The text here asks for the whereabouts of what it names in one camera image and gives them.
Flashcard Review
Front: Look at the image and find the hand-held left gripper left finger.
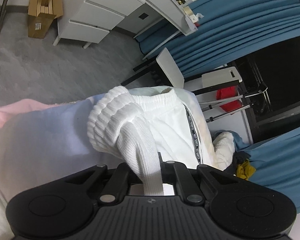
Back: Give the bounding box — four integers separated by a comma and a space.
65, 162, 132, 204

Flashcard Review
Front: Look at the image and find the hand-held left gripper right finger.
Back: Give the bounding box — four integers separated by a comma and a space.
158, 152, 231, 204

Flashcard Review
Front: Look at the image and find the white knit sweater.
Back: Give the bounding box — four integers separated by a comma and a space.
86, 85, 215, 197

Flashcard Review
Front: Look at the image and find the white quilted jacket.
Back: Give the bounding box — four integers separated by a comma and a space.
213, 130, 236, 170

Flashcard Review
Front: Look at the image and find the black cloth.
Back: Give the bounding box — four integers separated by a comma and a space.
225, 150, 250, 180

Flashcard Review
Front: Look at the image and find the mustard yellow cloth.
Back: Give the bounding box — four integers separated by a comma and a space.
236, 160, 256, 180

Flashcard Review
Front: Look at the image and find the garment steamer stand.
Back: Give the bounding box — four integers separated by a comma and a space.
190, 85, 269, 123

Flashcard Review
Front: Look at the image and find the red cloth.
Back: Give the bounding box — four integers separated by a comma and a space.
216, 86, 241, 112

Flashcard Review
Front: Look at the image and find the blue curtain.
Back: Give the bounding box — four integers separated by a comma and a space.
230, 124, 300, 215
135, 0, 300, 78

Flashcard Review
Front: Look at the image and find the white steamer ironing board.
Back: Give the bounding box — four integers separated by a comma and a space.
201, 66, 243, 83

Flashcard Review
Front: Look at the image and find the dark window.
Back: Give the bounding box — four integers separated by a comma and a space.
226, 31, 300, 144

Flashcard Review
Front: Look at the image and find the cardboard box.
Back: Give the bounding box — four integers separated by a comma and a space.
28, 0, 64, 39

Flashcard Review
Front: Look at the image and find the white vanity desk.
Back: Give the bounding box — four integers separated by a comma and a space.
53, 0, 199, 49

